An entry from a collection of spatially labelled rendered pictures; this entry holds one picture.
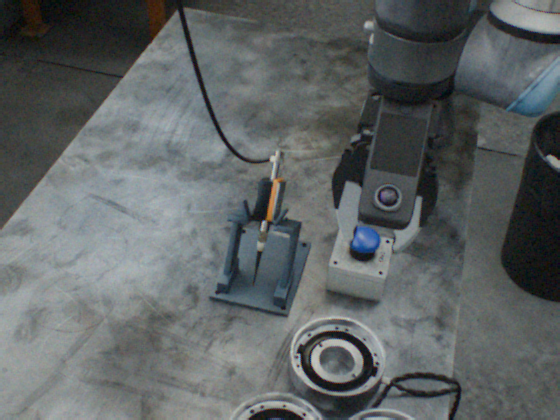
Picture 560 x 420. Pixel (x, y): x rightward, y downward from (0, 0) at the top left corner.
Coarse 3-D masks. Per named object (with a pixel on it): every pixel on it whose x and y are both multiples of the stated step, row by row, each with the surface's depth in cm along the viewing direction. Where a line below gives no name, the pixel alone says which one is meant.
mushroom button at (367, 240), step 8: (360, 232) 89; (368, 232) 89; (376, 232) 89; (360, 240) 88; (368, 240) 88; (376, 240) 88; (352, 248) 88; (360, 248) 87; (368, 248) 87; (376, 248) 88
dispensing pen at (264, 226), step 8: (280, 152) 86; (272, 160) 86; (280, 160) 86; (272, 168) 86; (272, 176) 86; (264, 184) 85; (272, 184) 85; (264, 192) 85; (256, 200) 85; (264, 200) 85; (256, 208) 85; (264, 208) 85; (256, 216) 85; (264, 216) 85; (264, 224) 87; (264, 232) 87; (264, 240) 87; (256, 264) 88; (256, 272) 88
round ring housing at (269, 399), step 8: (248, 400) 74; (256, 400) 75; (264, 400) 76; (272, 400) 76; (280, 400) 76; (288, 400) 76; (296, 400) 75; (304, 400) 75; (240, 408) 74; (248, 408) 75; (256, 408) 75; (264, 408) 75; (288, 408) 75; (296, 408) 75; (304, 408) 75; (312, 408) 74; (232, 416) 73; (240, 416) 74; (248, 416) 74; (304, 416) 75; (312, 416) 75; (320, 416) 74
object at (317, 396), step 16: (320, 320) 83; (336, 320) 83; (352, 320) 83; (304, 336) 82; (368, 336) 82; (320, 352) 81; (336, 352) 82; (352, 352) 81; (384, 352) 80; (320, 368) 79; (352, 368) 82; (384, 368) 78; (304, 384) 77; (368, 384) 78; (320, 400) 77; (336, 400) 76; (352, 400) 76; (368, 400) 78
